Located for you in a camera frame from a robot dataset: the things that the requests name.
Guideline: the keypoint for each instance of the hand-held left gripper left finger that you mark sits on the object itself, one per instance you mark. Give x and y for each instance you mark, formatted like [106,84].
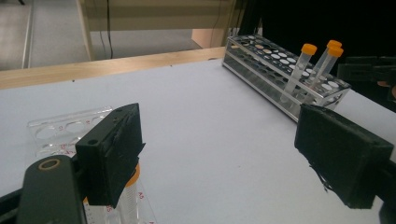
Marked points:
[109,155]

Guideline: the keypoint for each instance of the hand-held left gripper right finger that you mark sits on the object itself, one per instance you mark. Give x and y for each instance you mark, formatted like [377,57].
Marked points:
[342,158]

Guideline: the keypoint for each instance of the orange-capped clear tube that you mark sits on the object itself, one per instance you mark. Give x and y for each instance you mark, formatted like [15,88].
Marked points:
[322,58]
[299,71]
[328,66]
[129,202]

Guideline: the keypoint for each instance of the clear acrylic tube rack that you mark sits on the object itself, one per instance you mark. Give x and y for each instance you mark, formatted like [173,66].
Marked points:
[62,124]

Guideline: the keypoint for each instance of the metal tube rack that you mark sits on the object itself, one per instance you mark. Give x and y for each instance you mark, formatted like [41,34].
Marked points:
[264,77]

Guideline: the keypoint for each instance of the black curtain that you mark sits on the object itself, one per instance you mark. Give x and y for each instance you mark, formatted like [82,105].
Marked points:
[311,18]

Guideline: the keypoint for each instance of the beige desk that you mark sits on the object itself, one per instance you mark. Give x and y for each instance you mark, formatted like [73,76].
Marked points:
[155,15]

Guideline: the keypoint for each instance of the metal floor rail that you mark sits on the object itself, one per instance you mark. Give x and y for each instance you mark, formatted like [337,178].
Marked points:
[27,34]

